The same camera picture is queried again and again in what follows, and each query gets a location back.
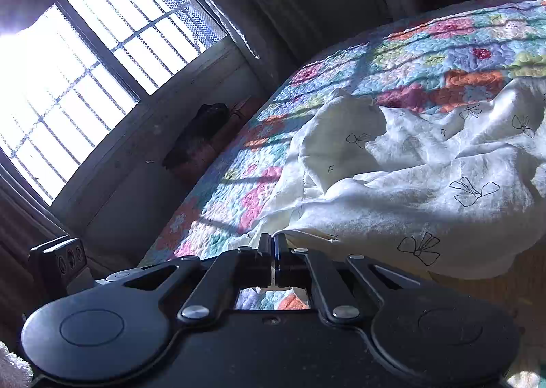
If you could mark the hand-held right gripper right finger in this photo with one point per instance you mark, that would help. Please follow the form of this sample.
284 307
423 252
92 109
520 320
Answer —
279 252

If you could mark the dark bag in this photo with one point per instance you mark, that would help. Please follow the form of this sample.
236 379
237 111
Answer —
200 132

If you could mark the white bow print garment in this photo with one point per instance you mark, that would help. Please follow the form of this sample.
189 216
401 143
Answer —
426 183

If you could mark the white fluffy sleeve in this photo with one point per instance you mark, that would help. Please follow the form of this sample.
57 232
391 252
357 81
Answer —
13 364

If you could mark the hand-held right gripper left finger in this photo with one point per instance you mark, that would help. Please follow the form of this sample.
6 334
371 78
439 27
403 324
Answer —
266 251

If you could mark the colourful floral quilt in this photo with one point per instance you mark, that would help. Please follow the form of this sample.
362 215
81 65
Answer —
426 51

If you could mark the barred window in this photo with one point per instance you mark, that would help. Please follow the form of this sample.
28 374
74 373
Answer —
85 72

